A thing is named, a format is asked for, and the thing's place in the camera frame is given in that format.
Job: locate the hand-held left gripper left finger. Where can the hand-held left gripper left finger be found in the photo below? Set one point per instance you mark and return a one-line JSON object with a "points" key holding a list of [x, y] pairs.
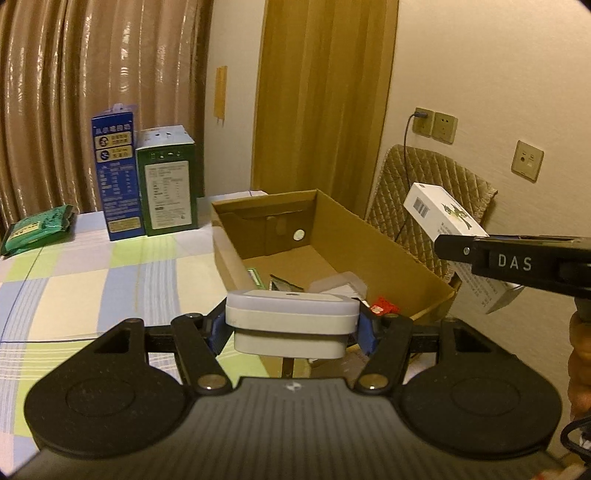
{"points": [[215, 330]]}

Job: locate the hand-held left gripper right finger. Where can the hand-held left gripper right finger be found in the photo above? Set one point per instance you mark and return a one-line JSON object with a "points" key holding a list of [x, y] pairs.
{"points": [[367, 331]]}

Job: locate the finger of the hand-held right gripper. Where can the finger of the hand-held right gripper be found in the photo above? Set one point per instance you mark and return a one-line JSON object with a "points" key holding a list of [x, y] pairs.
{"points": [[455, 251]]}

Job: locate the red candy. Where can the red candy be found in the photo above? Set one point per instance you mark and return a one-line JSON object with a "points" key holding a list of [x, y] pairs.
{"points": [[384, 307]]}

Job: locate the white box green print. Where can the white box green print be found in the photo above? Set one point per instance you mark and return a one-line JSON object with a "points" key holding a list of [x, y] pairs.
{"points": [[443, 207]]}

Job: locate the cardboard box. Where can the cardboard box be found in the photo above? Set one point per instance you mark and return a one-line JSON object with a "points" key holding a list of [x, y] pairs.
{"points": [[277, 221]]}

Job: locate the checkered cloth desktop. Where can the checkered cloth desktop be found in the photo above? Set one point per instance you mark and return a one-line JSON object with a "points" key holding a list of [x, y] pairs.
{"points": [[92, 286]]}

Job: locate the person's right hand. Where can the person's right hand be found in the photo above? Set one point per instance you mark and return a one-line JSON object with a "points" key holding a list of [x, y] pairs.
{"points": [[581, 364]]}

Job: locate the chair with quilted cover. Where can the chair with quilted cover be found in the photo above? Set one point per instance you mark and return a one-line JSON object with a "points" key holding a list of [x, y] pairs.
{"points": [[429, 166]]}

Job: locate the tall green carton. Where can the tall green carton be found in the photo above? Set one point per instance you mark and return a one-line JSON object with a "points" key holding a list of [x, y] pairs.
{"points": [[168, 184]]}

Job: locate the tall blue carton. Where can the tall blue carton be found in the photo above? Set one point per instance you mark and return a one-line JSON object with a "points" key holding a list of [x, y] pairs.
{"points": [[115, 184]]}

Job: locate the green wet wipes packet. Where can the green wet wipes packet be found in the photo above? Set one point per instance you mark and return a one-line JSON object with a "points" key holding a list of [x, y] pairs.
{"points": [[37, 228]]}

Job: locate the wooden door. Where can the wooden door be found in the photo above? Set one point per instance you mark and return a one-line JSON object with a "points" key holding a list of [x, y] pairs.
{"points": [[323, 92]]}

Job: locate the brown curtain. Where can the brown curtain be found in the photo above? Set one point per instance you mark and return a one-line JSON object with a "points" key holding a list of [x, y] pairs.
{"points": [[92, 69]]}

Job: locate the wall socket with round port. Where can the wall socket with round port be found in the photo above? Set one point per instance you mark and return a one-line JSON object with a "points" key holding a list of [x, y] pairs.
{"points": [[527, 161]]}

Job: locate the plain wall socket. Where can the plain wall socket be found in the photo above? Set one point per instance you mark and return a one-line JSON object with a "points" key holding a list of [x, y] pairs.
{"points": [[445, 128]]}

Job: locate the wall socket with plug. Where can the wall socket with plug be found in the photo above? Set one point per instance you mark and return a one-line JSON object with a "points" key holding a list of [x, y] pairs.
{"points": [[422, 127]]}

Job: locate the yellow wall sticker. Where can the yellow wall sticker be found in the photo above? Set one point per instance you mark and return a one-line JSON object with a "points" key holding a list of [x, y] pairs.
{"points": [[220, 92]]}

